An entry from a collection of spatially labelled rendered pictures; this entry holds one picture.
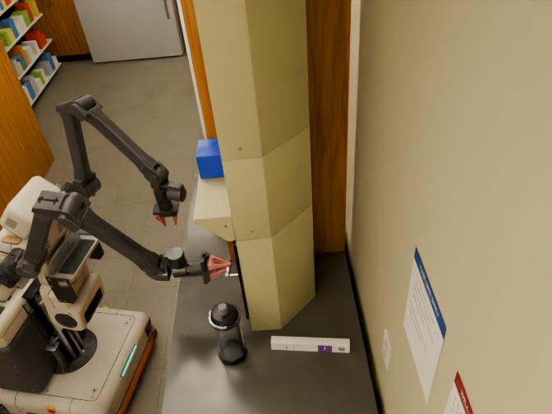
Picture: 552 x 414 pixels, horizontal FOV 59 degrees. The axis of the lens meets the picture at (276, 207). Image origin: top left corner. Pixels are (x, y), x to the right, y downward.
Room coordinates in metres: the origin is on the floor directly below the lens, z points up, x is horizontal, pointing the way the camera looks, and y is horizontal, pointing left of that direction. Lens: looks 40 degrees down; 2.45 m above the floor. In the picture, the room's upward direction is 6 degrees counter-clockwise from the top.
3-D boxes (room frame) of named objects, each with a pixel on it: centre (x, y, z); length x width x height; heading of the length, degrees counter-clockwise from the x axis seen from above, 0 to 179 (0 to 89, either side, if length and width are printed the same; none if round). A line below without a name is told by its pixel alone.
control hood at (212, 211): (1.24, 0.19, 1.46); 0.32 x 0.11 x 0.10; 179
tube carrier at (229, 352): (0.99, 0.20, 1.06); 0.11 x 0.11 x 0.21
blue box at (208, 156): (1.32, 0.19, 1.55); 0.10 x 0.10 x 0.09; 89
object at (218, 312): (0.99, 0.20, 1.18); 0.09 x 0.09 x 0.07
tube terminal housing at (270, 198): (1.23, 0.01, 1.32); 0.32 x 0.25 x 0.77; 179
